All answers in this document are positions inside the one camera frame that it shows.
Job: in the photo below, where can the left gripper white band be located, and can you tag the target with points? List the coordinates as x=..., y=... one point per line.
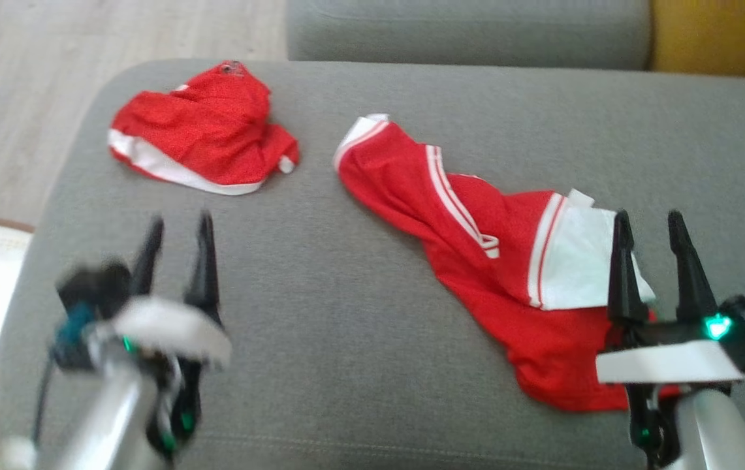
x=170, y=329

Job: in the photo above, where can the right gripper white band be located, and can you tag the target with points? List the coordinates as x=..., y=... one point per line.
x=666, y=362

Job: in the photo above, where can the red shorts with white hem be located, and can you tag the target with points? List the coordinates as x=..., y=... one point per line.
x=202, y=137

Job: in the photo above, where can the red jersey with white trim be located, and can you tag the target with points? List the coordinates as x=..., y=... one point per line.
x=411, y=189

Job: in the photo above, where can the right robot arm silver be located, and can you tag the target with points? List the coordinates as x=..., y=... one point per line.
x=712, y=431

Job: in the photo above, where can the grey sofa seat cushion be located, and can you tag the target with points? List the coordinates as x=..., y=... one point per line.
x=359, y=313

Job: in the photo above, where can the yellow sofa cushion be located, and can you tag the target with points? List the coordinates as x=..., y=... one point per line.
x=725, y=32

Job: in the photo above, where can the grey sofa back cushion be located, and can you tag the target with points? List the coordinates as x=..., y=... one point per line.
x=470, y=29

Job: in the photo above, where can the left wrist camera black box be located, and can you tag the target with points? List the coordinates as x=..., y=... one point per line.
x=98, y=284

